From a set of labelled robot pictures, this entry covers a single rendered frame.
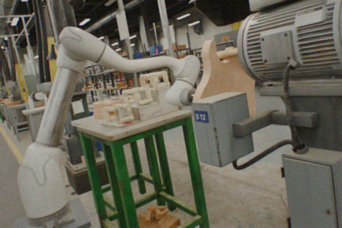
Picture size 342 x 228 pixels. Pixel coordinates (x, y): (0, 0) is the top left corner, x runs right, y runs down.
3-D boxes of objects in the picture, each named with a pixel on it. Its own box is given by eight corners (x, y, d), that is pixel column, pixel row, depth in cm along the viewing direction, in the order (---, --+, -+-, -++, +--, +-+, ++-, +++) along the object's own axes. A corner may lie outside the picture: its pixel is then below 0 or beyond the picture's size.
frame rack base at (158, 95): (179, 110, 188) (175, 85, 186) (162, 115, 179) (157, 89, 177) (156, 109, 210) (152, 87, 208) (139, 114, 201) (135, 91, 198)
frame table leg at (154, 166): (168, 214, 233) (148, 111, 222) (162, 217, 230) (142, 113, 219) (164, 212, 238) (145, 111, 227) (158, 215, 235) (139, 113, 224)
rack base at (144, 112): (162, 115, 180) (160, 101, 178) (141, 122, 170) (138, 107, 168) (140, 114, 201) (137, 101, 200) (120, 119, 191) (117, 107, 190)
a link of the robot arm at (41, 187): (26, 224, 102) (12, 168, 99) (24, 206, 117) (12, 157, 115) (71, 206, 109) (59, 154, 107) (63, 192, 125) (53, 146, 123)
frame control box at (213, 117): (308, 172, 82) (298, 87, 79) (264, 202, 70) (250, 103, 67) (243, 157, 102) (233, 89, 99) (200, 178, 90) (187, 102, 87)
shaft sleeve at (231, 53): (246, 46, 105) (247, 54, 106) (251, 45, 107) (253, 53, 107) (213, 53, 120) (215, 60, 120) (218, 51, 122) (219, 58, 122)
